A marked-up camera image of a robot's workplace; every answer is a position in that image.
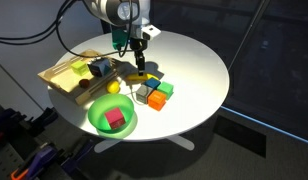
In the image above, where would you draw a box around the blue block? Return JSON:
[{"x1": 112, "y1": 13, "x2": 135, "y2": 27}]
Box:
[{"x1": 144, "y1": 77, "x2": 162, "y2": 91}]

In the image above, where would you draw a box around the yellow banana plush toy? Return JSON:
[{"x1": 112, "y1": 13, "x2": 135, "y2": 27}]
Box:
[{"x1": 125, "y1": 72, "x2": 160, "y2": 83}]

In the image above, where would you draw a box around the translucent green bowl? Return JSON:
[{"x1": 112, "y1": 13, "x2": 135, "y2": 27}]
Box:
[{"x1": 87, "y1": 93, "x2": 136, "y2": 133}]

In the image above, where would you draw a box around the black white patterned cube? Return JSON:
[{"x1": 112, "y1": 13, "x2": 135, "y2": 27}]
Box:
[{"x1": 86, "y1": 57, "x2": 113, "y2": 79}]

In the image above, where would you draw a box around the grey block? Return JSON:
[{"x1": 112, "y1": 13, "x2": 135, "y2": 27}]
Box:
[{"x1": 135, "y1": 84, "x2": 154, "y2": 105}]

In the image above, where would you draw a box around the yellow ball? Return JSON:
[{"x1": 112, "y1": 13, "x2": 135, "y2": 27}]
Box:
[{"x1": 106, "y1": 80, "x2": 121, "y2": 95}]

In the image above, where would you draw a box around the small red toy fruit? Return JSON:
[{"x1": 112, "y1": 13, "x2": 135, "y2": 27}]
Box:
[{"x1": 78, "y1": 78, "x2": 91, "y2": 90}]

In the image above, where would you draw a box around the orange block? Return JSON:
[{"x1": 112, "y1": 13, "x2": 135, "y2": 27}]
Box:
[{"x1": 147, "y1": 90, "x2": 168, "y2": 112}]

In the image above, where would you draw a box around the black perforated mounting board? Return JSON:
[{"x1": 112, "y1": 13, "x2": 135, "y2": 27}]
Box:
[{"x1": 0, "y1": 139, "x2": 30, "y2": 180}]

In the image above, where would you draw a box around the lime green block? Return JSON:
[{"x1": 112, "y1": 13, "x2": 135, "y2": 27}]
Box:
[{"x1": 71, "y1": 60, "x2": 90, "y2": 76}]

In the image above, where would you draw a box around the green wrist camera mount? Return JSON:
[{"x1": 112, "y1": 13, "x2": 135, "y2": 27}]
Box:
[{"x1": 110, "y1": 27, "x2": 131, "y2": 52}]

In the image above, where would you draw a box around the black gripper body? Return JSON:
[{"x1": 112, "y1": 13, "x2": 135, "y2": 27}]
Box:
[{"x1": 128, "y1": 35, "x2": 149, "y2": 53}]

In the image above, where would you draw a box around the black clamp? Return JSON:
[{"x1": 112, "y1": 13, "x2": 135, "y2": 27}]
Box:
[{"x1": 26, "y1": 107, "x2": 60, "y2": 135}]

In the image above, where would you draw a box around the purple clamp orange tip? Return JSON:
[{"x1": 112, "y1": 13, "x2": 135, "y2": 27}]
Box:
[{"x1": 10, "y1": 145, "x2": 59, "y2": 180}]

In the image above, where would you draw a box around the black floor hatch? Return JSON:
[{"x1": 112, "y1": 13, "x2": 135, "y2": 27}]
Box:
[{"x1": 215, "y1": 114, "x2": 267, "y2": 158}]

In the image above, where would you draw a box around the wooden tray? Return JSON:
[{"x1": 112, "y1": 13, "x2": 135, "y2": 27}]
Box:
[{"x1": 37, "y1": 49, "x2": 128, "y2": 107}]

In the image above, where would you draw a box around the white table base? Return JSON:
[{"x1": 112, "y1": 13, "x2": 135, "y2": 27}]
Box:
[{"x1": 93, "y1": 134, "x2": 196, "y2": 154}]

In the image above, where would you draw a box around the magenta cube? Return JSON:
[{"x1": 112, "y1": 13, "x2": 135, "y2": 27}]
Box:
[{"x1": 104, "y1": 107, "x2": 127, "y2": 131}]

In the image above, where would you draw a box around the metal window frame post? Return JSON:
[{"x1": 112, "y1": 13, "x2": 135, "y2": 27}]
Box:
[{"x1": 227, "y1": 0, "x2": 272, "y2": 72}]

